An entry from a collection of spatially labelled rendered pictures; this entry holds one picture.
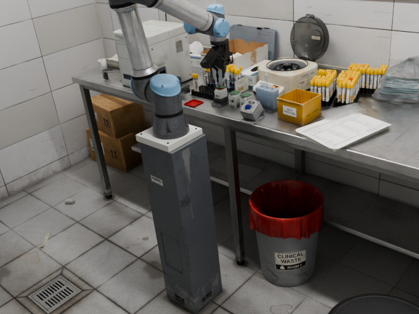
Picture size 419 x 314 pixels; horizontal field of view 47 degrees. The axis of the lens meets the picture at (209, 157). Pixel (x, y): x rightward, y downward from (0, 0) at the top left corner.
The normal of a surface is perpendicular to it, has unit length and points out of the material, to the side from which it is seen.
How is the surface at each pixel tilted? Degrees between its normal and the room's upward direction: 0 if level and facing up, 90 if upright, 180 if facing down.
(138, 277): 0
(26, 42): 90
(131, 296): 0
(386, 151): 0
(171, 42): 90
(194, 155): 90
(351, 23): 90
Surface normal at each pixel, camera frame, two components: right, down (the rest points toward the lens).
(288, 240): -0.03, 0.53
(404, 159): -0.10, -0.88
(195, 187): 0.74, 0.25
